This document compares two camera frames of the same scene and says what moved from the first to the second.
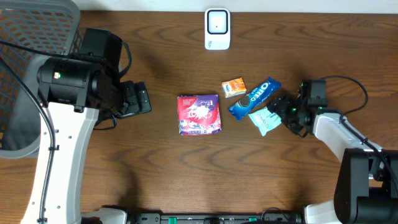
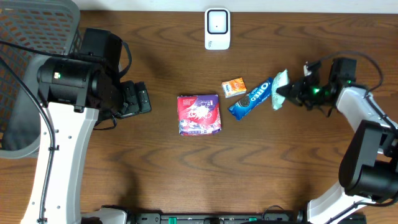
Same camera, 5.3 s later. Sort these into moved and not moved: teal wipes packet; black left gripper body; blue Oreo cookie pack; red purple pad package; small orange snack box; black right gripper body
Moved: teal wipes packet; black right gripper body
Not moved: blue Oreo cookie pack; black left gripper body; red purple pad package; small orange snack box
